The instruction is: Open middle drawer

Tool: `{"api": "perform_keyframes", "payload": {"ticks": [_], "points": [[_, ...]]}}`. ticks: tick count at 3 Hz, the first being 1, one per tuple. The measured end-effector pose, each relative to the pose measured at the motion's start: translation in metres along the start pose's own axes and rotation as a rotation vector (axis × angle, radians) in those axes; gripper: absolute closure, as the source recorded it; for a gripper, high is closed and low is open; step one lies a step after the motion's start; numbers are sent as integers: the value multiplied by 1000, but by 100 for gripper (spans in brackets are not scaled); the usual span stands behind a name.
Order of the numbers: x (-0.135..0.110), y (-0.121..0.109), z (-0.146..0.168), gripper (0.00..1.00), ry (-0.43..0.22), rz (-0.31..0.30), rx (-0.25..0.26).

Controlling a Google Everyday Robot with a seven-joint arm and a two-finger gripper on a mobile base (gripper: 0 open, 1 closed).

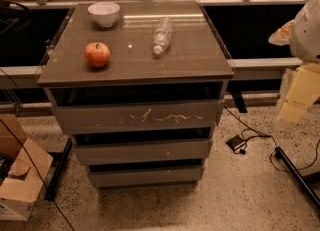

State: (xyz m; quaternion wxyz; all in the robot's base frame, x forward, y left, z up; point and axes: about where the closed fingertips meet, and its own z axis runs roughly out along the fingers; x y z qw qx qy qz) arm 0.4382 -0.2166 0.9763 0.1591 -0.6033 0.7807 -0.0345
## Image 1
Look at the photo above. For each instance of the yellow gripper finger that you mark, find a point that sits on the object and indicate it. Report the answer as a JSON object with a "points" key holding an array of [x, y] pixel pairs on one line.
{"points": [[299, 90], [282, 36]]}

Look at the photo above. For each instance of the grey drawer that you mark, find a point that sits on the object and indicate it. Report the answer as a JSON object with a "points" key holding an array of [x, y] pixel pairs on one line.
{"points": [[146, 177], [138, 117], [143, 152]]}

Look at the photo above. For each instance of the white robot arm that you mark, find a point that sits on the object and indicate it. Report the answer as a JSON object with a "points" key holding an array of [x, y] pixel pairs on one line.
{"points": [[305, 35]]}

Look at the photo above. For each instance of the grey drawer cabinet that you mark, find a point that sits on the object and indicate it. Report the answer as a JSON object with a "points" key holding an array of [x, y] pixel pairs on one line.
{"points": [[193, 68]]}

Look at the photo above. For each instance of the grey bottom drawer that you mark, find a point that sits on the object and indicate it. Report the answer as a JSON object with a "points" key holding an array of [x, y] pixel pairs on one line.
{"points": [[146, 177]]}

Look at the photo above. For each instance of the grey top drawer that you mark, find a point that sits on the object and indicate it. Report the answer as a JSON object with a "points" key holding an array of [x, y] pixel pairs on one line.
{"points": [[138, 117]]}

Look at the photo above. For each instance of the black metal stand leg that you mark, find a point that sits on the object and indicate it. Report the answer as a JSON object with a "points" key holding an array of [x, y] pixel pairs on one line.
{"points": [[305, 182]]}

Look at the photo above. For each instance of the black power adapter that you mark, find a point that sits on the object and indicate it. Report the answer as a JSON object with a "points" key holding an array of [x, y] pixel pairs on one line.
{"points": [[235, 143]]}

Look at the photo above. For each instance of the clear plastic water bottle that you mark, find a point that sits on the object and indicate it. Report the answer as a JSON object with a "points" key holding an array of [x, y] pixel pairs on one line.
{"points": [[162, 35]]}

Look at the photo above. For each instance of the white ceramic bowl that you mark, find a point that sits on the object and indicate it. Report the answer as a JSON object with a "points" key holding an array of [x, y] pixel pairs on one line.
{"points": [[105, 14]]}

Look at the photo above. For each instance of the red apple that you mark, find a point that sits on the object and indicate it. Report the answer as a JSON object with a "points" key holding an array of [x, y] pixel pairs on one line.
{"points": [[97, 54]]}

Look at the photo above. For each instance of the black left stand leg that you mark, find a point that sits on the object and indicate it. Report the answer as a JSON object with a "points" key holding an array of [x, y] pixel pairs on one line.
{"points": [[60, 160]]}

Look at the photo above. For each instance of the brown cardboard box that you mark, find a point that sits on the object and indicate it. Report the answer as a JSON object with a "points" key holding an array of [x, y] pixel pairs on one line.
{"points": [[29, 164]]}

